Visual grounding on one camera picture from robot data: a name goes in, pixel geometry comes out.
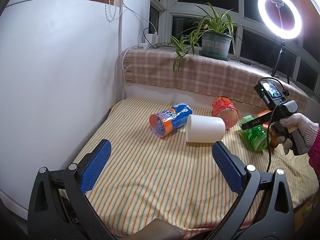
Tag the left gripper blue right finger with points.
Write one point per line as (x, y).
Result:
(229, 165)

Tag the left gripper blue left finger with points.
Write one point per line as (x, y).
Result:
(92, 164)

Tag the green cut bottle cup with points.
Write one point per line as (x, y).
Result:
(256, 136)

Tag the orange paper cup back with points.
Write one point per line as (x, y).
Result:
(261, 113)

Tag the orange paper cup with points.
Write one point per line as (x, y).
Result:
(261, 113)
(276, 137)

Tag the orange paper cup front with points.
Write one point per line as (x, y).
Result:
(276, 137)

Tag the red cut bottle cup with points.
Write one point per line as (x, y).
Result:
(224, 109)

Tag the right hand white knit glove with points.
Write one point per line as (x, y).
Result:
(308, 129)

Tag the striped yellow table cloth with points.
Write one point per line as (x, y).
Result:
(147, 177)

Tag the black usb hub on sill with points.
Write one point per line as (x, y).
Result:
(245, 62)

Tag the potted spider plant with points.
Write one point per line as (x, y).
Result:
(213, 32)

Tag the plaid beige sill cloth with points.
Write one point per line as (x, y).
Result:
(196, 73)

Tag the brown sleeve cuff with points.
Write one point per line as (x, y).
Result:
(158, 229)

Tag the white cabinet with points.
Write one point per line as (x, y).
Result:
(58, 81)

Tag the white power strip with chargers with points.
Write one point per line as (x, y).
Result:
(150, 40)

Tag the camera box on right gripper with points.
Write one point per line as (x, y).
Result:
(269, 93)

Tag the ring light on tripod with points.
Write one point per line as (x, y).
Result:
(283, 19)

